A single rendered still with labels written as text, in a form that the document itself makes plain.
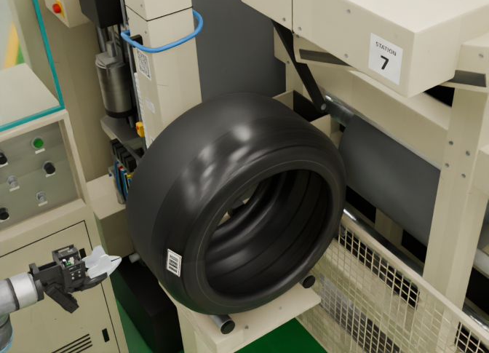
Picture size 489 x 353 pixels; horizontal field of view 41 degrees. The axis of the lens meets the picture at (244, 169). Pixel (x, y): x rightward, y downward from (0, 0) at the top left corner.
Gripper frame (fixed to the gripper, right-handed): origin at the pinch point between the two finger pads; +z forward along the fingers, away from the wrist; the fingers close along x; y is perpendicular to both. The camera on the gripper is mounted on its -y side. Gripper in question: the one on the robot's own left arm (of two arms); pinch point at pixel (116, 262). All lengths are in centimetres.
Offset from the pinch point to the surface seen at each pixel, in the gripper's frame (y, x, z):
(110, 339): -98, 62, 19
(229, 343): -34.8, -10.4, 27.1
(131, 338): -118, 74, 33
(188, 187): 20.6, -6.7, 16.3
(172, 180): 19.8, -1.3, 15.1
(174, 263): 3.4, -10.8, 10.1
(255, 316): -36, -5, 40
